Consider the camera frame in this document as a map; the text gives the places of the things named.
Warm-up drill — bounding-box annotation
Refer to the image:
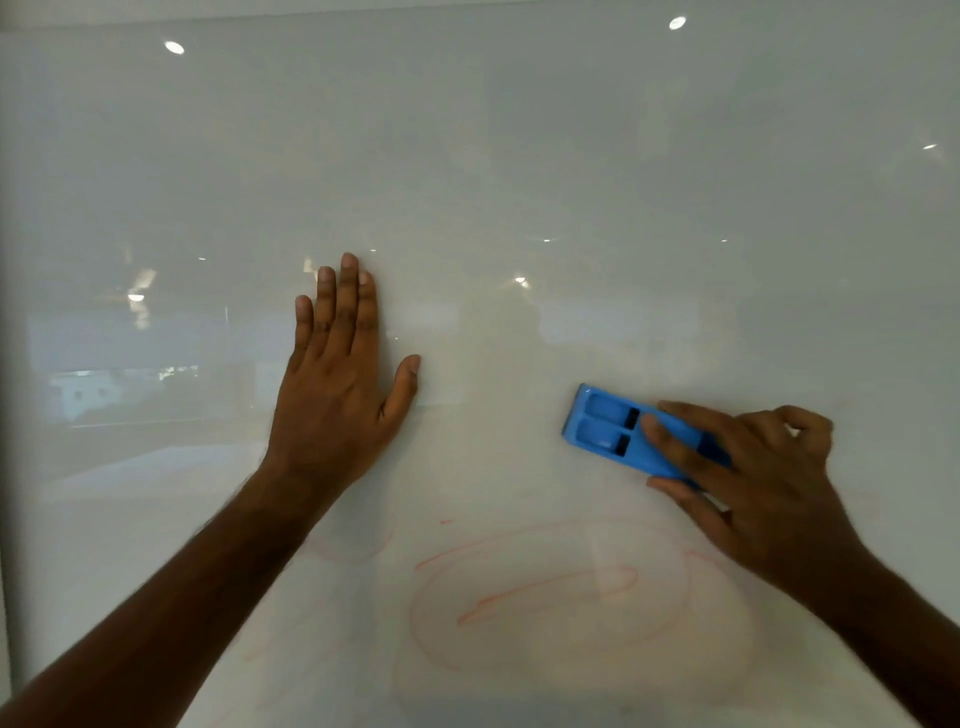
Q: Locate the person's right hand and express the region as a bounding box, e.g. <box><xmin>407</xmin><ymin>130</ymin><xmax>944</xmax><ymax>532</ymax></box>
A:
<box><xmin>639</xmin><ymin>401</ymin><xmax>888</xmax><ymax>605</ymax></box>

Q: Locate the person's left hand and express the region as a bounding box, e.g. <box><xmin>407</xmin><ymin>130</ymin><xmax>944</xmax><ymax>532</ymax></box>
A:
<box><xmin>258</xmin><ymin>252</ymin><xmax>422</xmax><ymax>502</ymax></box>

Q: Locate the blue whiteboard eraser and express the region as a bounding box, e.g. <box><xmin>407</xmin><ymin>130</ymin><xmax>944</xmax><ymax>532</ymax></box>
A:
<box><xmin>561</xmin><ymin>383</ymin><xmax>733</xmax><ymax>490</ymax></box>

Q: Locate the person's right forearm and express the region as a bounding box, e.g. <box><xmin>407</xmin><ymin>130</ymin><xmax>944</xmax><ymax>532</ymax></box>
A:
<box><xmin>796</xmin><ymin>552</ymin><xmax>960</xmax><ymax>728</ymax></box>

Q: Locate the person's left forearm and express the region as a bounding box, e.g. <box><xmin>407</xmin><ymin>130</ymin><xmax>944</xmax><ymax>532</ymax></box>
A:
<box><xmin>0</xmin><ymin>466</ymin><xmax>340</xmax><ymax>728</ymax></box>

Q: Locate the white glossy whiteboard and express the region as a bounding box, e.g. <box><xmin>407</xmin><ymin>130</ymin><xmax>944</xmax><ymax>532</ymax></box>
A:
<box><xmin>0</xmin><ymin>0</ymin><xmax>960</xmax><ymax>728</ymax></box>

